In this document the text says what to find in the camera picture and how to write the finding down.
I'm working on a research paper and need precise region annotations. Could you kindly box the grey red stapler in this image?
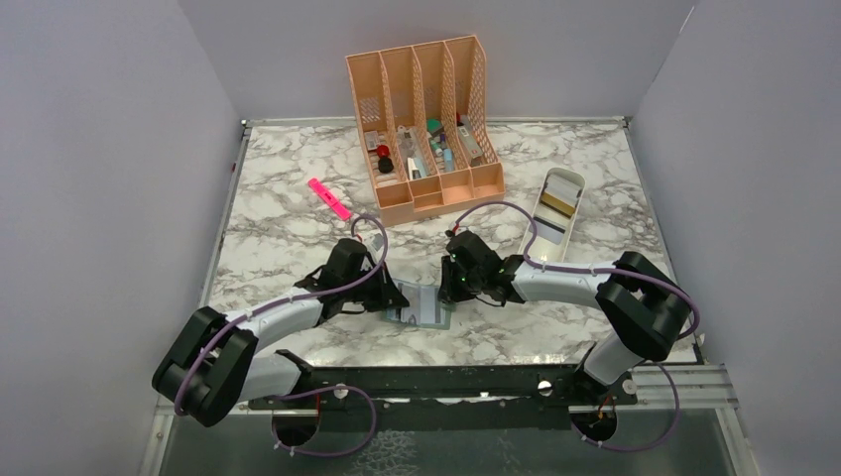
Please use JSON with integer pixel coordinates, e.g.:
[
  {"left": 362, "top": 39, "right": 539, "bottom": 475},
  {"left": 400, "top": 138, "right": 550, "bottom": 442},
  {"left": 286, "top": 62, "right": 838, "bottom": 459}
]
[{"left": 456, "top": 114, "right": 484, "bottom": 167}]

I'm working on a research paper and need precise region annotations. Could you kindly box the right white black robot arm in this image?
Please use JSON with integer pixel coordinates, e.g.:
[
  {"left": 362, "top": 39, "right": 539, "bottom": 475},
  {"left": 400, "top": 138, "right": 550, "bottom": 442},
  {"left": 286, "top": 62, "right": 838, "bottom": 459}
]
[{"left": 438, "top": 231, "right": 692, "bottom": 404}]

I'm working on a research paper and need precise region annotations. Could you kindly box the black round stamp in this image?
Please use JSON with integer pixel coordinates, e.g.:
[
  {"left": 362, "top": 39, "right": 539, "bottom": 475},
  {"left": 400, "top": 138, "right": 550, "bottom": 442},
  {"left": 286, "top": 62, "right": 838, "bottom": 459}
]
[{"left": 377, "top": 156, "right": 395, "bottom": 175}]

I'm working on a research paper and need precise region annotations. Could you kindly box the green eraser block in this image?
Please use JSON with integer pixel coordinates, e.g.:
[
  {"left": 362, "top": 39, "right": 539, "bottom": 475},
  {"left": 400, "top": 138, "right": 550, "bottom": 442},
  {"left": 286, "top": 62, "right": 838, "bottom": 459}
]
[{"left": 426, "top": 118, "right": 443, "bottom": 136}]

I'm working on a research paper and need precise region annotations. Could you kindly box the white oblong plastic tray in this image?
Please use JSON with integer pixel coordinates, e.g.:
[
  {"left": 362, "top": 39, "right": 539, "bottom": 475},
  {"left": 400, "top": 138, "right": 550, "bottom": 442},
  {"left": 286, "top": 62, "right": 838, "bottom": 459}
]
[{"left": 520, "top": 168, "right": 586, "bottom": 262}]

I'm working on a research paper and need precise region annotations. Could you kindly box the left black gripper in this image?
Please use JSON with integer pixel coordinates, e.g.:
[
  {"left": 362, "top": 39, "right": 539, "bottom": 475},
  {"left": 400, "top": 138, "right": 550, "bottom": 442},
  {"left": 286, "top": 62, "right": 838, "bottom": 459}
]
[{"left": 343, "top": 260, "right": 410, "bottom": 312}]

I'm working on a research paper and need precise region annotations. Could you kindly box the pink highlighter marker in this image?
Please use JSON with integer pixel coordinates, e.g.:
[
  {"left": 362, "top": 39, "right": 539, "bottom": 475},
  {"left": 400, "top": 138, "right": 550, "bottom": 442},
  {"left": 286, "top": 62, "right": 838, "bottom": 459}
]
[{"left": 307, "top": 178, "right": 352, "bottom": 221}]

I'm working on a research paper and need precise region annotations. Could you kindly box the silver VIP credit card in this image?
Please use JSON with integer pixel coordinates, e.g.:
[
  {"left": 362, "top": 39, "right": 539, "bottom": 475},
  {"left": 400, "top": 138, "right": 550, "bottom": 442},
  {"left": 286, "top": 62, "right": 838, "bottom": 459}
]
[{"left": 416, "top": 286, "right": 444, "bottom": 326}]

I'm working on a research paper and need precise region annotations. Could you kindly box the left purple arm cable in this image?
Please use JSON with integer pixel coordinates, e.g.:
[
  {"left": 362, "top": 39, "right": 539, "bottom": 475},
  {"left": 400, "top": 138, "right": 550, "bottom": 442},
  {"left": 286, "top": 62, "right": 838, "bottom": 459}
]
[{"left": 173, "top": 213, "right": 390, "bottom": 417}]

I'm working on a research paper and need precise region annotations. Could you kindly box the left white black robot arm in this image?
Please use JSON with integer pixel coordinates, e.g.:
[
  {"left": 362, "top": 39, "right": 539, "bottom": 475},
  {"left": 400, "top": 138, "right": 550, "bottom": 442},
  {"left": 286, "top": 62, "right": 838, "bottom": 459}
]
[{"left": 152, "top": 238, "right": 410, "bottom": 427}]

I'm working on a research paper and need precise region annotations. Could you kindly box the green card holder wallet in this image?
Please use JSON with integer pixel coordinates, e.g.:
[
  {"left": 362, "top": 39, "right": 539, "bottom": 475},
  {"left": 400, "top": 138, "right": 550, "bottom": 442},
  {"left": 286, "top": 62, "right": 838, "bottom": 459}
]
[{"left": 383, "top": 280, "right": 452, "bottom": 330}]

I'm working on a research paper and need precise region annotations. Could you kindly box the black metal base rail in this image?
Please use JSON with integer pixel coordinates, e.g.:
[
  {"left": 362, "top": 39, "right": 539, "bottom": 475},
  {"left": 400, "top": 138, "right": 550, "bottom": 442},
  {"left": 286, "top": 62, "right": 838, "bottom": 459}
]
[{"left": 247, "top": 350, "right": 638, "bottom": 432}]

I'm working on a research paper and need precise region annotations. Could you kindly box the orange plastic desk organizer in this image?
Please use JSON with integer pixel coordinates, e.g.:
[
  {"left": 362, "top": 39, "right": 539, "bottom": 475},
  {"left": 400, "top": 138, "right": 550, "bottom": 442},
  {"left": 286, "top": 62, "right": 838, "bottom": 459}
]
[{"left": 345, "top": 35, "right": 506, "bottom": 226}]

